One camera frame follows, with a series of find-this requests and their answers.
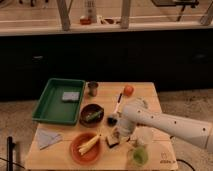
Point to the wooden block eraser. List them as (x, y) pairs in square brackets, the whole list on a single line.
[(115, 138)]

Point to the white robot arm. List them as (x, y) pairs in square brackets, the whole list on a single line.
[(134, 112)]

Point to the small metal cup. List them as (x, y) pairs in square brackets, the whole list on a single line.
[(93, 88)]

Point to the dark brown bowl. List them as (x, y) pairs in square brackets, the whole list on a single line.
[(87, 110)]

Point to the grey sponge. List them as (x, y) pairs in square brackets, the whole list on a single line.
[(70, 96)]

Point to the green vegetable piece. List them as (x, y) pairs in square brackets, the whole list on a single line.
[(93, 116)]

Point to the green plastic tray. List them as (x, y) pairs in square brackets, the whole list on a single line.
[(52, 109)]

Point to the orange plate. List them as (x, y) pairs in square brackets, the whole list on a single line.
[(91, 156)]

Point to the red object on shelf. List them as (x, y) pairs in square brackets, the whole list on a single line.
[(85, 21)]

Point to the clear bowl with green food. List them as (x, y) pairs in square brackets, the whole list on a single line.
[(137, 156)]

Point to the grey folded cloth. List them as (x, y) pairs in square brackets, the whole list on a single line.
[(47, 138)]

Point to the white bottle on shelf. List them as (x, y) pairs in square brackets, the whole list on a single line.
[(90, 10)]

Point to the black stand on floor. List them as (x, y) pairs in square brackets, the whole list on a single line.
[(10, 148)]

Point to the white handled dish brush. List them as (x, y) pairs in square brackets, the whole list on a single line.
[(112, 118)]

